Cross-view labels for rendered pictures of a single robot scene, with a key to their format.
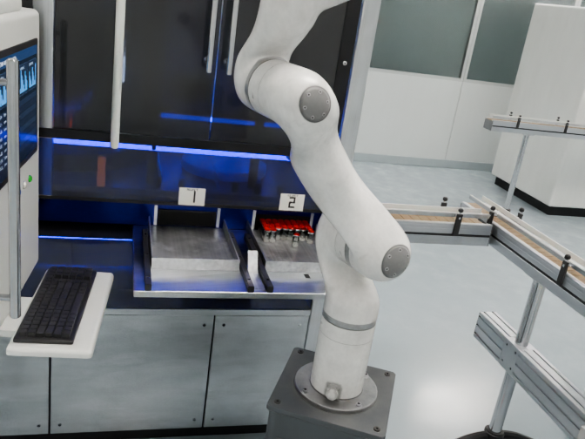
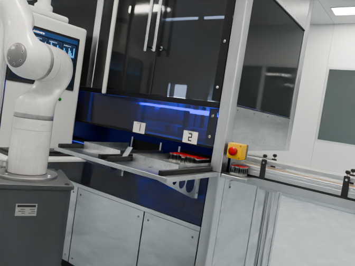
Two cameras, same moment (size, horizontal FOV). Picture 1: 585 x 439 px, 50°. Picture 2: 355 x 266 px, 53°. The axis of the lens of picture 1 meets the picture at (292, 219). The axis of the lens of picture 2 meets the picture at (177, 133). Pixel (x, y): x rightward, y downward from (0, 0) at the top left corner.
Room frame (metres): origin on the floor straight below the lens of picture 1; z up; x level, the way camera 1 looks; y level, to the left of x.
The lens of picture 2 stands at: (0.88, -1.31, 1.12)
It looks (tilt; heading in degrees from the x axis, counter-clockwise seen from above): 3 degrees down; 51
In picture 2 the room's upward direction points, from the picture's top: 8 degrees clockwise
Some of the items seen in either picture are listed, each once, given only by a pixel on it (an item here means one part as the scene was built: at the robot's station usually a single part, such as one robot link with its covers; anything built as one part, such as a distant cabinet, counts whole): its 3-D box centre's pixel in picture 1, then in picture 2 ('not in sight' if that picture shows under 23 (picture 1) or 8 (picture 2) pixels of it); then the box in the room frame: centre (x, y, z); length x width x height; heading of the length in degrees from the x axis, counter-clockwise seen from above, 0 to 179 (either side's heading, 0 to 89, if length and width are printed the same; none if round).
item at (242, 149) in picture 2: not in sight; (237, 151); (2.13, -0.22, 1.00); 0.08 x 0.07 x 0.07; 17
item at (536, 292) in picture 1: (514, 363); not in sight; (2.16, -0.95, 0.46); 0.09 x 0.09 x 0.77; 17
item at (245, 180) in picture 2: not in sight; (240, 177); (2.17, -0.22, 0.87); 0.14 x 0.13 x 0.02; 17
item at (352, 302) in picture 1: (350, 260); (45, 82); (1.25, -0.14, 1.16); 0.19 x 0.12 x 0.24; 34
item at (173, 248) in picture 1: (191, 241); (124, 149); (1.84, 0.31, 0.90); 0.34 x 0.26 x 0.04; 17
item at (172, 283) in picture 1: (245, 260); (139, 160); (1.83, 0.13, 0.87); 0.70 x 0.48 x 0.02; 107
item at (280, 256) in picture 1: (292, 246); (176, 161); (1.94, -0.01, 0.90); 0.34 x 0.26 x 0.04; 17
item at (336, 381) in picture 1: (342, 353); (29, 146); (1.22, -0.15, 0.95); 0.19 x 0.19 x 0.18
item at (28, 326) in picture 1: (59, 300); (39, 151); (1.49, 0.59, 0.82); 0.40 x 0.14 x 0.02; 11
